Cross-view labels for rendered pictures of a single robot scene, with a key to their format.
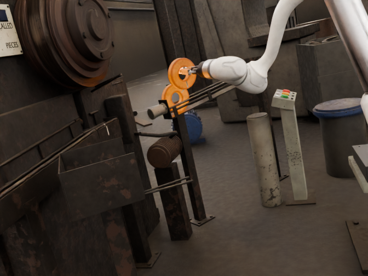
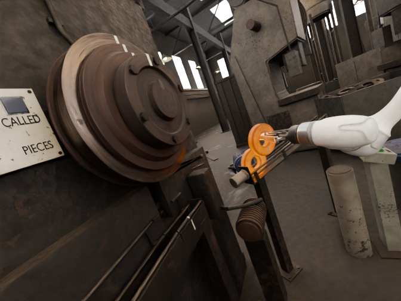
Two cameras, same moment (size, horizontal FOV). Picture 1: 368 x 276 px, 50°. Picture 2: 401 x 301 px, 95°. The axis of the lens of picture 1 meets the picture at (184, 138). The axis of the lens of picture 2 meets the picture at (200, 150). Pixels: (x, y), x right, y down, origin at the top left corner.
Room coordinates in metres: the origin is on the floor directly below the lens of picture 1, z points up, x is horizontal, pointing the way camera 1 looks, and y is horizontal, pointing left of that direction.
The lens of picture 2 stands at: (1.09, 0.11, 1.02)
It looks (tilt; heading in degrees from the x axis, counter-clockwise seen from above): 9 degrees down; 8
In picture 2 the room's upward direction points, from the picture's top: 20 degrees counter-clockwise
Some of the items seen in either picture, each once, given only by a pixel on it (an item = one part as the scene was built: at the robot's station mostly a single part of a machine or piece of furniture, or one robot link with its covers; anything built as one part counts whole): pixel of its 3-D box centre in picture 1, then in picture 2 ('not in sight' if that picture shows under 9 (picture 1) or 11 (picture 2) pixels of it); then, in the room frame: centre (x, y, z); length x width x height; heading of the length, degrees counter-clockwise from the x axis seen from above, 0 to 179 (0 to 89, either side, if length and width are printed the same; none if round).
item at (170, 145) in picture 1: (173, 187); (263, 251); (1.96, 0.11, 0.27); 0.22 x 0.13 x 0.53; 159
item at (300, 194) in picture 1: (293, 146); (382, 196); (2.07, -0.58, 0.31); 0.24 x 0.16 x 0.62; 159
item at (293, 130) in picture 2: (202, 69); (291, 134); (1.86, -0.15, 0.84); 0.09 x 0.08 x 0.07; 35
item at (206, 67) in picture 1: (212, 69); (309, 134); (1.80, -0.19, 0.83); 0.09 x 0.06 x 0.09; 125
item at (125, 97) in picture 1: (121, 119); (205, 194); (1.92, 0.28, 0.68); 0.11 x 0.08 x 0.24; 69
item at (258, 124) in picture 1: (264, 160); (349, 211); (2.09, -0.41, 0.26); 0.12 x 0.12 x 0.52
